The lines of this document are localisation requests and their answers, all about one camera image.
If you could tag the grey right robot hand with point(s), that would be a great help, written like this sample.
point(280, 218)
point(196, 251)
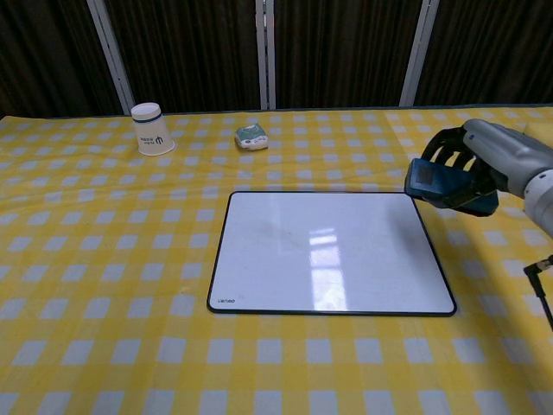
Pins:
point(505, 151)

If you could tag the blue whiteboard eraser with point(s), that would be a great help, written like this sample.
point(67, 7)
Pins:
point(425, 177)

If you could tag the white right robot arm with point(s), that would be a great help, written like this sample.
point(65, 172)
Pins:
point(542, 199)

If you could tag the small white whiteboard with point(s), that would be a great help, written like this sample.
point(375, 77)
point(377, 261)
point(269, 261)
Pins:
point(302, 259)

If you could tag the yellow sponge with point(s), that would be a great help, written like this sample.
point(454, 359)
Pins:
point(542, 132)

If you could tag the green white tissue pack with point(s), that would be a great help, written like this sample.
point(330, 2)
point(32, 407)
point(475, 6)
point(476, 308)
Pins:
point(250, 136)

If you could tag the dark pleated curtain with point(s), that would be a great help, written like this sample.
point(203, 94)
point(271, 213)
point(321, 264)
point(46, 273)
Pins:
point(194, 52)

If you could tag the white paper cup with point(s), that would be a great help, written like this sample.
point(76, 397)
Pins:
point(152, 132)

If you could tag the yellow white checked tablecloth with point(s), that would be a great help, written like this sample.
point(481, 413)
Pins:
point(108, 259)

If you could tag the white metal frame post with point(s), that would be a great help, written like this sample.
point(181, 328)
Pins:
point(418, 52)
point(265, 52)
point(110, 56)

